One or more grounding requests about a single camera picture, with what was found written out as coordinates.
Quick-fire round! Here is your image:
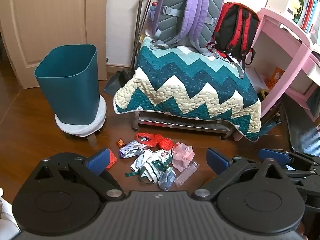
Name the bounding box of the pink desk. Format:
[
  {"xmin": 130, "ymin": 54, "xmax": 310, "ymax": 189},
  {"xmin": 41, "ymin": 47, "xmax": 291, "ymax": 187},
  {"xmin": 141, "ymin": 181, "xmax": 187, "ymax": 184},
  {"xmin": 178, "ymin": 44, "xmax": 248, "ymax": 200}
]
[{"xmin": 251, "ymin": 7, "xmax": 320, "ymax": 121}]

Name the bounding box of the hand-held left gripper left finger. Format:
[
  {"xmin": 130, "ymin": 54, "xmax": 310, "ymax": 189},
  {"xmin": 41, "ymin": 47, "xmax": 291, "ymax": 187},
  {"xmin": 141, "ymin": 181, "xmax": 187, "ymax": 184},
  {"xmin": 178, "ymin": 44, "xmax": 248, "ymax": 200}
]
[{"xmin": 34, "ymin": 148, "xmax": 127, "ymax": 202}]

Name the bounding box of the dark grey dustpan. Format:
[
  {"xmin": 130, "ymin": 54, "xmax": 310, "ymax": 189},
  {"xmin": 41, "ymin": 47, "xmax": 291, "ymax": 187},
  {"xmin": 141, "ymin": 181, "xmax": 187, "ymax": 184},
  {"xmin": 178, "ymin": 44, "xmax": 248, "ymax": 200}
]
[{"xmin": 103, "ymin": 70, "xmax": 130, "ymax": 96}]

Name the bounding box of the silver foil wrapper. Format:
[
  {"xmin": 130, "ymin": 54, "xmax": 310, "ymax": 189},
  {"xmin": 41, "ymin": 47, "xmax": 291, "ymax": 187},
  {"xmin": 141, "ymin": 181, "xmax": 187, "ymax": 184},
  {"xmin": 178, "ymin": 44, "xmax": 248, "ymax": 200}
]
[{"xmin": 119, "ymin": 140, "xmax": 146, "ymax": 159}]

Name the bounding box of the beige wooden door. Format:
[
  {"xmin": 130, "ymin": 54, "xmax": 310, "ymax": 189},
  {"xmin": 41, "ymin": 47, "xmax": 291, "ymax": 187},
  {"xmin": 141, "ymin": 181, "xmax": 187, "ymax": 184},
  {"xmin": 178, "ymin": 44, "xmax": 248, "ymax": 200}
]
[{"xmin": 0, "ymin": 0, "xmax": 108, "ymax": 89}]

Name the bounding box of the white cloth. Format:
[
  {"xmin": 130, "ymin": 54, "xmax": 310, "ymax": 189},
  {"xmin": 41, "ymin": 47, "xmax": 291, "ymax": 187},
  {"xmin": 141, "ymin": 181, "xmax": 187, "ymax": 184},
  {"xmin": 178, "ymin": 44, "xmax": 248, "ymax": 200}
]
[{"xmin": 0, "ymin": 187, "xmax": 21, "ymax": 233}]

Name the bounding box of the metal bench frame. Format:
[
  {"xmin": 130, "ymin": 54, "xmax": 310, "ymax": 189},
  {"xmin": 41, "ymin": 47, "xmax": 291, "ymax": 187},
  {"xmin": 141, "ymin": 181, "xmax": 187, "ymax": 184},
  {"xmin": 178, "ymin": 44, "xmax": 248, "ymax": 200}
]
[{"xmin": 131, "ymin": 111, "xmax": 238, "ymax": 140}]

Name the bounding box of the pale blue plastic bag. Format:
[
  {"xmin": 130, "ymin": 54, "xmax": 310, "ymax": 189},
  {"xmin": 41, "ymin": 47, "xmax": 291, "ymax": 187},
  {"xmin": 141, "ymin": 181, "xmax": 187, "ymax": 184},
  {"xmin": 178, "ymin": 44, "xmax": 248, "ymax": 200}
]
[{"xmin": 158, "ymin": 167, "xmax": 177, "ymax": 191}]

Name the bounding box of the teal zigzag quilt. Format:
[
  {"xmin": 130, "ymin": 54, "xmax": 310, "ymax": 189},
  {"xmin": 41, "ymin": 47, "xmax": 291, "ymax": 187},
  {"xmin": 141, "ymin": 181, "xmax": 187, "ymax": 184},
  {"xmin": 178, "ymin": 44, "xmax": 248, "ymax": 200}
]
[{"xmin": 114, "ymin": 35, "xmax": 262, "ymax": 142}]

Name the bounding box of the red plastic bag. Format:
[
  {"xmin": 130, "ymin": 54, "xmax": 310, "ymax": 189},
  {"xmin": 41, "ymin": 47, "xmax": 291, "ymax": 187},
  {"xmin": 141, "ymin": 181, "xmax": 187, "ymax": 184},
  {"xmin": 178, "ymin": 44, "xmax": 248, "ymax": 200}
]
[{"xmin": 136, "ymin": 132, "xmax": 160, "ymax": 147}]

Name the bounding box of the red mesh ball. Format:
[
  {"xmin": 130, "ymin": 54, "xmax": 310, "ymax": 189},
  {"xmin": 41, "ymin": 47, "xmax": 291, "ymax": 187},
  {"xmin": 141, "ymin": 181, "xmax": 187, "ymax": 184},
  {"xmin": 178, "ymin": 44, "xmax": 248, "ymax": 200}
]
[{"xmin": 156, "ymin": 134, "xmax": 175, "ymax": 151}]

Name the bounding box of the black walking cane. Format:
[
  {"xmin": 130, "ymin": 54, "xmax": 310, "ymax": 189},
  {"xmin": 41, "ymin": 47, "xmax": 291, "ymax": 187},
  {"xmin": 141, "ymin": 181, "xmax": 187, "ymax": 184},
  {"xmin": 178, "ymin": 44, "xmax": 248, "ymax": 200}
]
[{"xmin": 131, "ymin": 0, "xmax": 151, "ymax": 64}]

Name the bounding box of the round stool with white cover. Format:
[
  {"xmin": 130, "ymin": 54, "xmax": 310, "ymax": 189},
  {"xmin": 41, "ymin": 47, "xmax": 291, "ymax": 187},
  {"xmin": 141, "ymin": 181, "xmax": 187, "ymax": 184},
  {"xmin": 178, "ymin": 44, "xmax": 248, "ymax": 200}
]
[{"xmin": 55, "ymin": 95, "xmax": 107, "ymax": 147}]

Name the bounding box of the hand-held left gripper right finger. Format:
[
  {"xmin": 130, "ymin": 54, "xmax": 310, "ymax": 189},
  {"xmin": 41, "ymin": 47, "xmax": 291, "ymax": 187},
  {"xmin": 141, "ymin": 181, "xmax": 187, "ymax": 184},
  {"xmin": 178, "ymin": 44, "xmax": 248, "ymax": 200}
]
[{"xmin": 192, "ymin": 147, "xmax": 287, "ymax": 202}]

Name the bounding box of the purple and grey backpack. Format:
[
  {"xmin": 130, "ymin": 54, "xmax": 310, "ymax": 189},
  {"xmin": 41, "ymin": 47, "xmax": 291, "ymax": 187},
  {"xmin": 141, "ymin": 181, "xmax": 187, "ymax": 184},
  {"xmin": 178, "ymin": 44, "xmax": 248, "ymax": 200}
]
[{"xmin": 147, "ymin": 0, "xmax": 225, "ymax": 56}]

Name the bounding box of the row of books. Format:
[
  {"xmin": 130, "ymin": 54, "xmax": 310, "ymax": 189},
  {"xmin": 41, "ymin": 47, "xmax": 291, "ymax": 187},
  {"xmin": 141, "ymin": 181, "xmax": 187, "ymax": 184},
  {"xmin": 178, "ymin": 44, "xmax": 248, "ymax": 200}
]
[{"xmin": 292, "ymin": 0, "xmax": 318, "ymax": 33}]

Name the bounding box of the white and green wrapper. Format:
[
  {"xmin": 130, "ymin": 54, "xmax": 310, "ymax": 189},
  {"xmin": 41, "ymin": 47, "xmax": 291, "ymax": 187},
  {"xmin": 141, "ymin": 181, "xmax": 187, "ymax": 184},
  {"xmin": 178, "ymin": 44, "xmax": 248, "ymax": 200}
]
[{"xmin": 130, "ymin": 149, "xmax": 173, "ymax": 184}]

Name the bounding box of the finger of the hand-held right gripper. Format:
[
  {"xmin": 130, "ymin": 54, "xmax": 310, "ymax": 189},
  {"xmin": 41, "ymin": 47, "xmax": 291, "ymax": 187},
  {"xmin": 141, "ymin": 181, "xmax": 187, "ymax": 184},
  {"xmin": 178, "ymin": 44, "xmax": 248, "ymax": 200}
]
[
  {"xmin": 284, "ymin": 165, "xmax": 320, "ymax": 184},
  {"xmin": 259, "ymin": 148, "xmax": 320, "ymax": 172}
]

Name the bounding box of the orange box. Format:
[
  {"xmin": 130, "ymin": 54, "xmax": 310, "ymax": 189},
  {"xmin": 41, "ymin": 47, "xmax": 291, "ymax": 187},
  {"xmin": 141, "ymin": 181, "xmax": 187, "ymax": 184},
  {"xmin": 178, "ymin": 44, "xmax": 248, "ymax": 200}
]
[{"xmin": 266, "ymin": 67, "xmax": 286, "ymax": 88}]

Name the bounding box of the pink plastic bag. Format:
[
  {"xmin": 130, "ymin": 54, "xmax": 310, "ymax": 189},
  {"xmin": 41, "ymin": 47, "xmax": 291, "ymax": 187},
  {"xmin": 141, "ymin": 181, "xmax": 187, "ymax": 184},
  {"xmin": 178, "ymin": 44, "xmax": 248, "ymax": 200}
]
[{"xmin": 172, "ymin": 142, "xmax": 195, "ymax": 173}]

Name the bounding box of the red and black backpack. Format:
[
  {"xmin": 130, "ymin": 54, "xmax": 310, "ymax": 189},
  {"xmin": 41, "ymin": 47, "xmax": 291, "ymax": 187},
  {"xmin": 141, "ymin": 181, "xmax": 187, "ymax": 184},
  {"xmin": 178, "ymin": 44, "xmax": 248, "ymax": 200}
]
[{"xmin": 206, "ymin": 2, "xmax": 260, "ymax": 67}]

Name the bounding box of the red foam fruit net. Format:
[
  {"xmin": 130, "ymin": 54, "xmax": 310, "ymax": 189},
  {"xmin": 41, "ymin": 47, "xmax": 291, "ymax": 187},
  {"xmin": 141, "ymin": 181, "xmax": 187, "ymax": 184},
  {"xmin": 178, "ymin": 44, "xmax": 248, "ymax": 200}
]
[{"xmin": 106, "ymin": 149, "xmax": 118, "ymax": 169}]

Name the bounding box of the teal plastic bin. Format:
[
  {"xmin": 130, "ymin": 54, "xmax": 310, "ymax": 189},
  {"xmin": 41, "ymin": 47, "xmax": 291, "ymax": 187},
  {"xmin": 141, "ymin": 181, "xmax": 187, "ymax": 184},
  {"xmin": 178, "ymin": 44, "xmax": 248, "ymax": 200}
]
[{"xmin": 34, "ymin": 44, "xmax": 100, "ymax": 126}]

